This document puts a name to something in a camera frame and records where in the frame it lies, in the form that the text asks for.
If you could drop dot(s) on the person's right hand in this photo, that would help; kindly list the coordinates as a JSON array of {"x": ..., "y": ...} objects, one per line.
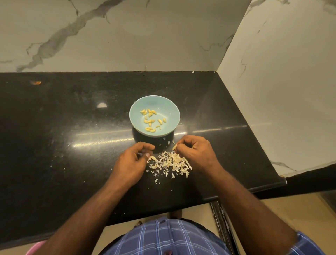
[{"x": 200, "y": 153}]

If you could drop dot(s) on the person's left hand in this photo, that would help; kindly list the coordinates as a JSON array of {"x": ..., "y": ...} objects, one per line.
[{"x": 130, "y": 167}]

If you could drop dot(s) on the pile of garlic skins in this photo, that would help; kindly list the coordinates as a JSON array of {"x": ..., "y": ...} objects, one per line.
[{"x": 170, "y": 163}]

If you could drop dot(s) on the light blue bowl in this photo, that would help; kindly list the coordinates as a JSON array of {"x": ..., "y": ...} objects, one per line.
[{"x": 170, "y": 128}]

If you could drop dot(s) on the cluster of peeled garlic cloves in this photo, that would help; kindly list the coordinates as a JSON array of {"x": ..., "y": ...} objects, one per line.
[{"x": 152, "y": 112}]

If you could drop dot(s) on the person's left forearm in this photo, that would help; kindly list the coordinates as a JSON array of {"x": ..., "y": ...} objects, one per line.
[{"x": 76, "y": 225}]

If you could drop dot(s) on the person's right forearm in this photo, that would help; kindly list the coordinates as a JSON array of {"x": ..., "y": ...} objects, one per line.
[{"x": 257, "y": 215}]

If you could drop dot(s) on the person's left foot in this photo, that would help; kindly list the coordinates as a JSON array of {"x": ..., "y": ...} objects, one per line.
[{"x": 138, "y": 223}]

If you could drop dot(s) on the black cabinet trim strip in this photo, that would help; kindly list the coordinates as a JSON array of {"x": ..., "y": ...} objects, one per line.
[{"x": 224, "y": 228}]

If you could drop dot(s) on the blue plaid shirt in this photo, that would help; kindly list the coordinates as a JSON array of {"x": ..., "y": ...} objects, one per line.
[{"x": 169, "y": 239}]

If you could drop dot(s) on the pink plastic bucket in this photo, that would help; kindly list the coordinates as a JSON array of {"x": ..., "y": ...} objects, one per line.
[{"x": 34, "y": 248}]

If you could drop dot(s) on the small orange scrap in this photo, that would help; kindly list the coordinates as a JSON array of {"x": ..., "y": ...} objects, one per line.
[{"x": 35, "y": 82}]

